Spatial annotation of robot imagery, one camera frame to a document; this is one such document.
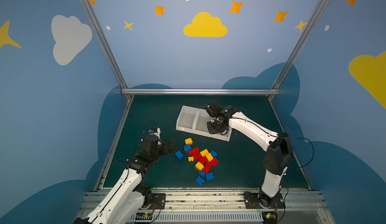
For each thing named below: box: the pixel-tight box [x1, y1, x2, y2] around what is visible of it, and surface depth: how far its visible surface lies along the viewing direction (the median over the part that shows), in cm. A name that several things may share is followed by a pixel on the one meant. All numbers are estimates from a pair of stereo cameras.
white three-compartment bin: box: [175, 104, 233, 142], surface depth 100 cm
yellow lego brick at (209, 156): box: [205, 152, 214, 163], surface depth 90 cm
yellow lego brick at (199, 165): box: [195, 161, 205, 171], surface depth 86 cm
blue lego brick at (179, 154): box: [174, 150, 184, 161], surface depth 90 cm
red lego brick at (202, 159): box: [193, 152, 209, 164], surface depth 90 cm
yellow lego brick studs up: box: [200, 148, 209, 157], surface depth 92 cm
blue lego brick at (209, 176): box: [205, 172, 215, 181], surface depth 84 cm
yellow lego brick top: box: [184, 137, 193, 146], surface depth 96 cm
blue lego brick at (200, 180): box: [195, 175, 205, 186], surface depth 82 cm
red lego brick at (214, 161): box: [211, 157, 219, 167], surface depth 89 cm
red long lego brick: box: [203, 161, 213, 174], surface depth 86 cm
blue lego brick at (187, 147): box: [183, 144, 192, 152], surface depth 93 cm
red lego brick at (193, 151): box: [188, 147, 200, 156], surface depth 92 cm
